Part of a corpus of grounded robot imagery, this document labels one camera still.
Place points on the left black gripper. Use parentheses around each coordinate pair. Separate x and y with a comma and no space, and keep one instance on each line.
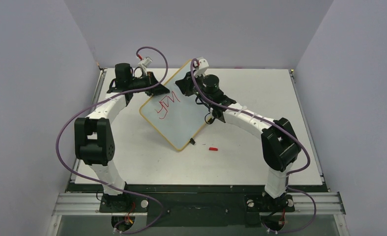
(156,91)

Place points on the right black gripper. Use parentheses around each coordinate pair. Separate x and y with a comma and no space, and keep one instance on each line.
(185,84)

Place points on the yellow framed whiteboard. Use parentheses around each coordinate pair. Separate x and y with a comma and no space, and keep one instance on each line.
(174,116)

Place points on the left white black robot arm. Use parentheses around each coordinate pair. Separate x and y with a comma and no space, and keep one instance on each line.
(94,142)

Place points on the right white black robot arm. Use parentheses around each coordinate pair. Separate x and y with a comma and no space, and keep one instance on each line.
(277,137)

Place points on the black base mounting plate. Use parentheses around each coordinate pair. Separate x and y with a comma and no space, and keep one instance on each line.
(197,206)

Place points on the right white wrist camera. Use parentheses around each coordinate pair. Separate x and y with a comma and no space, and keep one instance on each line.
(200,66)

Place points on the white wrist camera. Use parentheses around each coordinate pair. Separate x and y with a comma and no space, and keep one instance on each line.
(144,64)
(200,66)

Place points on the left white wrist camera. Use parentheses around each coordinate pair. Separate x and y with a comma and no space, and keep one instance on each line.
(144,64)

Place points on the aluminium rail frame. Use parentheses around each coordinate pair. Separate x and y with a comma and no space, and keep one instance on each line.
(84,214)

